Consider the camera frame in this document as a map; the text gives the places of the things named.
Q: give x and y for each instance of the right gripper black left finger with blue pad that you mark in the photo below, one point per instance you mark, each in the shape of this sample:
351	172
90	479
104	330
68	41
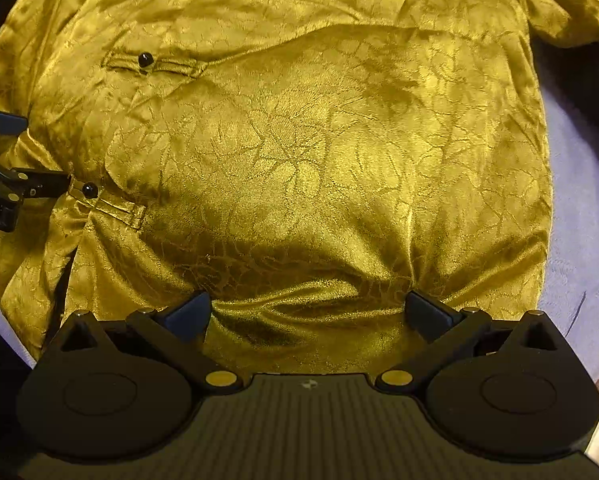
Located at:
176	334

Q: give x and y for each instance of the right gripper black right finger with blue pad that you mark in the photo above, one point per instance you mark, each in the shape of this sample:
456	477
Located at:
449	335

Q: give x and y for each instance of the golden satin jacket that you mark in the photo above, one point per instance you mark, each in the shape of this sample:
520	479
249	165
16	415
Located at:
299	150

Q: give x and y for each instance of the lavender floral bed sheet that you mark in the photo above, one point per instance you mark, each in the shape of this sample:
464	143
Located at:
579	239

